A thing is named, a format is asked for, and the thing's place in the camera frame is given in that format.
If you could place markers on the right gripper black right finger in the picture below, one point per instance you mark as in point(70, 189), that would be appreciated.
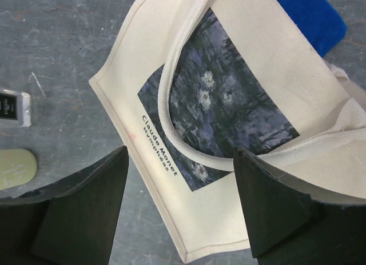
point(291, 221)

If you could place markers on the clear square bottle dark cap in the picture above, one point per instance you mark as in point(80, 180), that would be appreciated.
point(15, 109)

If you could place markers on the beige canvas tote bag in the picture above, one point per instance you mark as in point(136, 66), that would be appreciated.
point(189, 82)

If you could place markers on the blue cloth behind bag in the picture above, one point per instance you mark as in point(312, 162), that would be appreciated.
point(319, 22)

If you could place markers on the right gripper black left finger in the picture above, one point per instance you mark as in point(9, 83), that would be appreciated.
point(70, 221)

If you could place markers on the yellow green pump bottle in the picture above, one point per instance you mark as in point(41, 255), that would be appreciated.
point(18, 166)

